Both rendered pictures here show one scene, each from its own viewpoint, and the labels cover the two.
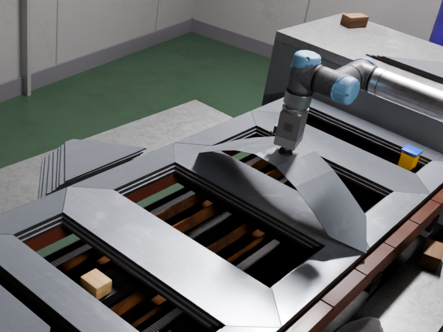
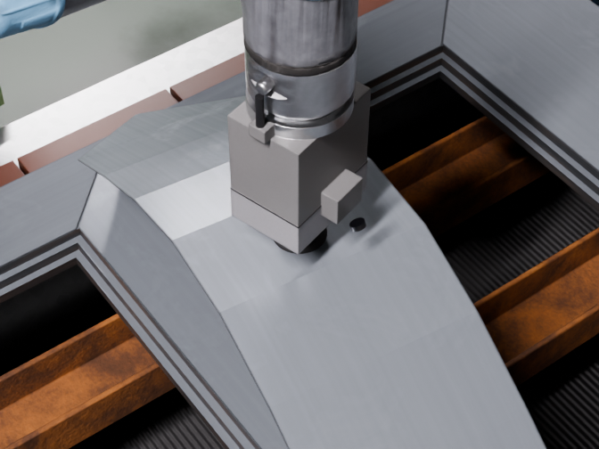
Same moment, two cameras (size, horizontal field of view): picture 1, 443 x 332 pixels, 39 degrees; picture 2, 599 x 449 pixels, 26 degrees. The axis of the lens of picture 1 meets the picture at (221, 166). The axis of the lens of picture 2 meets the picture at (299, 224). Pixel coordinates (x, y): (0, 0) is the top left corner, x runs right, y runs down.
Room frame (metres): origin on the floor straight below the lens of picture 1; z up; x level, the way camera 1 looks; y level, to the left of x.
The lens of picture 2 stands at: (2.24, 0.05, 1.75)
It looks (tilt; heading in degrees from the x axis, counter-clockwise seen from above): 48 degrees down; 200
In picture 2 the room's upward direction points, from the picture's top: straight up
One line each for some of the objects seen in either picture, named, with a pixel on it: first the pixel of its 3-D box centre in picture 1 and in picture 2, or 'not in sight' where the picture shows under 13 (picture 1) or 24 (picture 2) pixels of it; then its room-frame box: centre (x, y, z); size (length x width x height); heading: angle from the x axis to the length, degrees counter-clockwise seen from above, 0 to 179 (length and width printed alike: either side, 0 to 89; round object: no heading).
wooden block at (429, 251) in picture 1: (431, 254); not in sight; (1.66, -0.71, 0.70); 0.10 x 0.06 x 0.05; 161
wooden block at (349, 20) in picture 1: (354, 20); not in sight; (2.91, -0.49, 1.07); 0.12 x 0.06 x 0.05; 129
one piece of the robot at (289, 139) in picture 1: (288, 122); (309, 156); (1.63, -0.17, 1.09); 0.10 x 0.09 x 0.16; 72
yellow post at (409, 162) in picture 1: (403, 176); not in sight; (2.03, -0.66, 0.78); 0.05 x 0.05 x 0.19; 56
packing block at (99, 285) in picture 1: (95, 284); not in sight; (1.15, 0.25, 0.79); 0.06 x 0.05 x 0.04; 56
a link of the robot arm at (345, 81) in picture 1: (338, 83); not in sight; (1.58, -0.27, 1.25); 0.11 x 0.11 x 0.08; 57
